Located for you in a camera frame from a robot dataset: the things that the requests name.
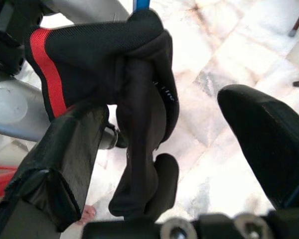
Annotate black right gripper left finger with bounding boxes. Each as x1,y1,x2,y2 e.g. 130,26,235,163
0,103,110,239

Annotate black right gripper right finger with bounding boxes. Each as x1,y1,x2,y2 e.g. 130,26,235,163
217,84,299,211

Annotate black garment red trim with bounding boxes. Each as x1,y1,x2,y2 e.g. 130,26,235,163
24,9,180,222

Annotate blue plastic hanger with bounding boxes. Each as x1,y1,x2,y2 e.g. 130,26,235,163
132,0,150,12

